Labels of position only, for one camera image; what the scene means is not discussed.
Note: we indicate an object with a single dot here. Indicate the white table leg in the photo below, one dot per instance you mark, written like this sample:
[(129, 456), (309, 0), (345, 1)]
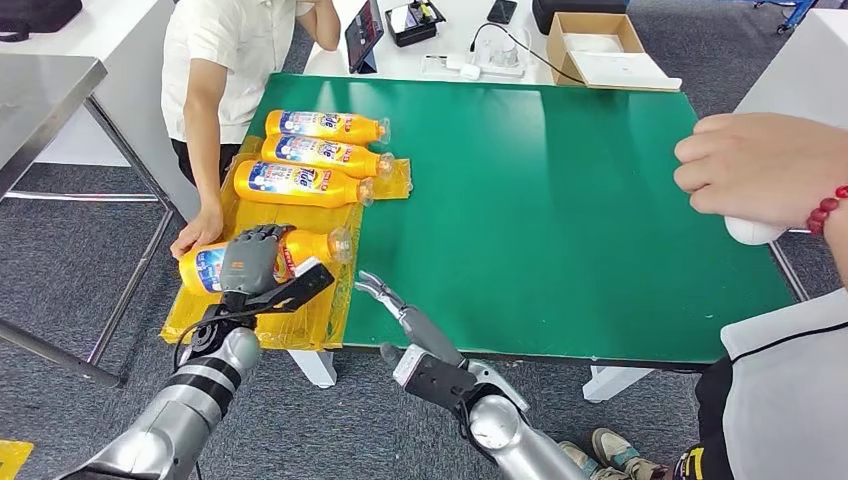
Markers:
[(316, 370), (613, 384)]

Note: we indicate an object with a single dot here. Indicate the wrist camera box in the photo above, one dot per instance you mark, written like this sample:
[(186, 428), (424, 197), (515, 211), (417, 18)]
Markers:
[(311, 281), (430, 381)]

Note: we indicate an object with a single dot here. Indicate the white round handheld device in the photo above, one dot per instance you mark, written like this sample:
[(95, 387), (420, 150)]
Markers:
[(752, 233)]

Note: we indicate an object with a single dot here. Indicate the seated person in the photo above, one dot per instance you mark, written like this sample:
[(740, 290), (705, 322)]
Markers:
[(218, 66)]

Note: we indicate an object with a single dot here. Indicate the standing person's forearm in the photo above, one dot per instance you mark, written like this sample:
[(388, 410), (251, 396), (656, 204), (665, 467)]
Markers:
[(838, 245)]

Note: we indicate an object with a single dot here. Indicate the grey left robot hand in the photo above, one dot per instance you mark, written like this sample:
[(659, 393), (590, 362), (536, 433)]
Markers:
[(248, 265)]

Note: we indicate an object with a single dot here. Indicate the open cardboard box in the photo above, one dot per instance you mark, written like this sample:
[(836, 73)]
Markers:
[(556, 52)]

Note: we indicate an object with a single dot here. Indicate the yellow plastic wrapped sheet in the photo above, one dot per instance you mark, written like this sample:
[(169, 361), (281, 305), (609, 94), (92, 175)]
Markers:
[(298, 324)]

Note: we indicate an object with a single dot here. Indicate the blue metal frame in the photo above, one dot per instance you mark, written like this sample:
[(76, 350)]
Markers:
[(793, 16)]

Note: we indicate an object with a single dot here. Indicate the white foam insert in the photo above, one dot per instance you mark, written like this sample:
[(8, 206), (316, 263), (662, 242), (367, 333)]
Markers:
[(595, 42)]

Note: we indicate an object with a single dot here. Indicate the white box lid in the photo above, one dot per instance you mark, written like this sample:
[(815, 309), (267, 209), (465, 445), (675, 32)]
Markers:
[(625, 71)]

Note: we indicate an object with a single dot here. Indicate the standing person's hand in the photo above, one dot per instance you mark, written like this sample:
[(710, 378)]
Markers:
[(762, 166)]

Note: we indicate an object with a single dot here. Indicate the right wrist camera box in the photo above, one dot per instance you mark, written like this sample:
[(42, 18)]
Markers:
[(430, 381)]

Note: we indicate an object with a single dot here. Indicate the seated person's right hand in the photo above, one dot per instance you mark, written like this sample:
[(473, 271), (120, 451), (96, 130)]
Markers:
[(199, 232)]

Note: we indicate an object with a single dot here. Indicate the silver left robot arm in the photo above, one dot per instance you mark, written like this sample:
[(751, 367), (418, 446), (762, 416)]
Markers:
[(179, 411)]

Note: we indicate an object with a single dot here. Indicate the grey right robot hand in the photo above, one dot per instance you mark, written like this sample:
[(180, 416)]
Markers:
[(424, 331)]

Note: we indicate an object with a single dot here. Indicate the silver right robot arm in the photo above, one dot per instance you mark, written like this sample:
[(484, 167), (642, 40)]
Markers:
[(510, 430)]

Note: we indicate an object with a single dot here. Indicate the black phone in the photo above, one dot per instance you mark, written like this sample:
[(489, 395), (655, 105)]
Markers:
[(502, 10)]

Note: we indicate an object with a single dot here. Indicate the seated person's right forearm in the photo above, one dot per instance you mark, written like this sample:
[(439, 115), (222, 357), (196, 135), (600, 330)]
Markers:
[(204, 166)]

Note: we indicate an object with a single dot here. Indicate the black bag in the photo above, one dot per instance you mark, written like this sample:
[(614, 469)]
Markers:
[(33, 13)]

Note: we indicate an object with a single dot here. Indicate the yellow black tool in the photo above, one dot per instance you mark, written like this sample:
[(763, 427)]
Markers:
[(422, 10)]

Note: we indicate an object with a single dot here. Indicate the black tray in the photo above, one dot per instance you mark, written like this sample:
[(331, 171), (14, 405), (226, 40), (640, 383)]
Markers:
[(406, 35)]

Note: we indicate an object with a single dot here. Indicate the white desk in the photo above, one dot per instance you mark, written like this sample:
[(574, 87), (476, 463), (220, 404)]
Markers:
[(132, 132), (459, 33)]

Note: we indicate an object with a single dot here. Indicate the orange detergent bottle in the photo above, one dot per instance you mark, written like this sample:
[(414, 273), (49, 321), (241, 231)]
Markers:
[(331, 157), (311, 246), (298, 185), (331, 127)]

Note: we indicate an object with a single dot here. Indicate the dark tablet on stand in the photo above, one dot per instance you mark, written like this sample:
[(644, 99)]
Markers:
[(364, 30)]

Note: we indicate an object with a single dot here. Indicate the seated person's left forearm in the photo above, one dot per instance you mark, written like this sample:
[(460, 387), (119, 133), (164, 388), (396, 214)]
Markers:
[(322, 26)]

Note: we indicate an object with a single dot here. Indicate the white charger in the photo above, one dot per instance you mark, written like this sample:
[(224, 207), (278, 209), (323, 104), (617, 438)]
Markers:
[(470, 71)]

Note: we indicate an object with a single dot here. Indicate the standing person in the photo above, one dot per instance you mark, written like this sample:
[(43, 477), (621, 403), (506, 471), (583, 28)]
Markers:
[(788, 397)]

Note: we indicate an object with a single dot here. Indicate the white table with steel legs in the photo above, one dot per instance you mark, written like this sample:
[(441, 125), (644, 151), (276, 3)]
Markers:
[(802, 73)]

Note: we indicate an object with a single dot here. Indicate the yellow plastic scrap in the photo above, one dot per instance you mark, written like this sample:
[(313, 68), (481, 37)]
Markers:
[(12, 460)]

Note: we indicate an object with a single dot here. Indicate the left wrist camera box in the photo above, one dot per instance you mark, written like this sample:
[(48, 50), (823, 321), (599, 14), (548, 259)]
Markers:
[(311, 281)]

